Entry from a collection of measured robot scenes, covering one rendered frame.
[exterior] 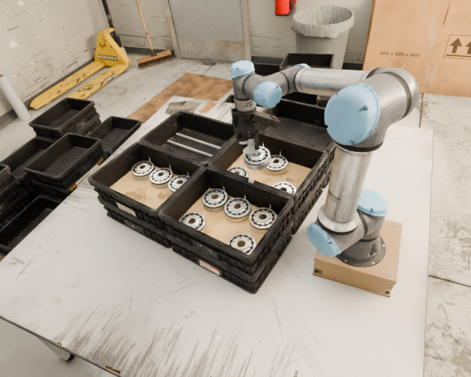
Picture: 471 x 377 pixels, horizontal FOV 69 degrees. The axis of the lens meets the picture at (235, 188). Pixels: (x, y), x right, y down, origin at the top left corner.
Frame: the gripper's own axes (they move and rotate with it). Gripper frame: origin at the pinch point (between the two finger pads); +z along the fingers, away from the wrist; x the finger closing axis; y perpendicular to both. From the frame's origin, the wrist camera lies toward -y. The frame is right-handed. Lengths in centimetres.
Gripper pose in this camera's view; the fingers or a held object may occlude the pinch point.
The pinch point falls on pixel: (255, 151)
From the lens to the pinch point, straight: 134.1
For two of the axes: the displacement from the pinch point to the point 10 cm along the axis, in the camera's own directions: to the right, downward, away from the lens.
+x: 2.3, 6.5, -7.2
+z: 1.0, 7.2, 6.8
